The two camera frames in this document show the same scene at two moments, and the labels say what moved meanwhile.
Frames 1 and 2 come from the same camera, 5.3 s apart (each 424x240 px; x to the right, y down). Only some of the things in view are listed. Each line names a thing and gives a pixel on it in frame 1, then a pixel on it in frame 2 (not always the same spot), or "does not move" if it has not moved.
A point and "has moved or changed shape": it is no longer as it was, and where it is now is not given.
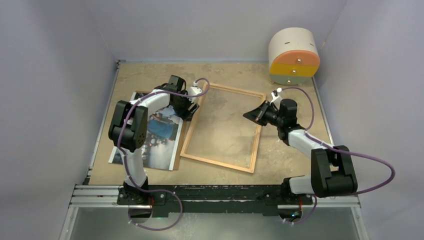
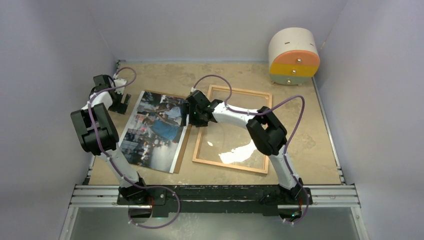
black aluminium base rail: [208, 200] does not move
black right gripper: [258, 114] → [188, 107]
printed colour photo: [164, 128] does not move
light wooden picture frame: [193, 122] has moved or changed shape
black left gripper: [185, 114] → [120, 107]
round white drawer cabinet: [294, 56] does not move
